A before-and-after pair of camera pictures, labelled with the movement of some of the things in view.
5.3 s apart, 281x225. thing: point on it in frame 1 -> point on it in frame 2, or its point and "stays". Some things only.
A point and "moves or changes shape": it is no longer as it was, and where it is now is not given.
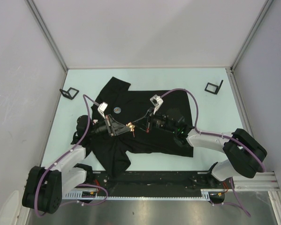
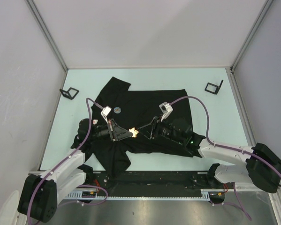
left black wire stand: x=70 y=93 stays
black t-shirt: x=122 y=122 stays
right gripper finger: x=142 y=128 -> x=146 y=137
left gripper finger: x=121 y=131 -> x=124 y=137
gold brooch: x=132 y=127 moves or changes shape
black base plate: x=128 y=183 stays
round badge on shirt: x=117 y=110 stays
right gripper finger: x=149 y=111 -> x=154 y=118
